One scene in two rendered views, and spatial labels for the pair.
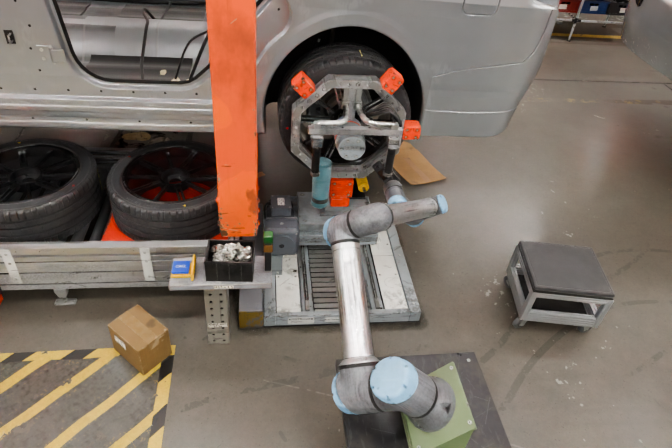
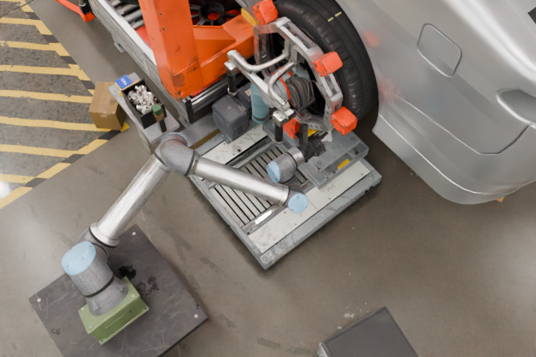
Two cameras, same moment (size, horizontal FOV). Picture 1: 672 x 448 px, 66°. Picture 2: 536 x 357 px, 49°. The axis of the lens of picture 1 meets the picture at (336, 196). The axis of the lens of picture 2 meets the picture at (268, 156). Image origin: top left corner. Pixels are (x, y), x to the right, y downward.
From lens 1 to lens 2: 2.12 m
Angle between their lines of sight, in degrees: 45
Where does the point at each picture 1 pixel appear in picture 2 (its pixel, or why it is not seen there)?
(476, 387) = (171, 332)
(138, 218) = not seen: hidden behind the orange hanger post
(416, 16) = (373, 19)
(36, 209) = not seen: outside the picture
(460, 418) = (95, 320)
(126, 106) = not seen: outside the picture
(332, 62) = (295, 9)
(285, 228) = (225, 113)
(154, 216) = not seen: hidden behind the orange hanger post
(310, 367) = (166, 217)
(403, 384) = (68, 264)
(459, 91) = (411, 125)
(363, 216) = (166, 151)
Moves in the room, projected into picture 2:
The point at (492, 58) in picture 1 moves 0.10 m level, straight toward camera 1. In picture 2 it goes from (445, 121) to (419, 127)
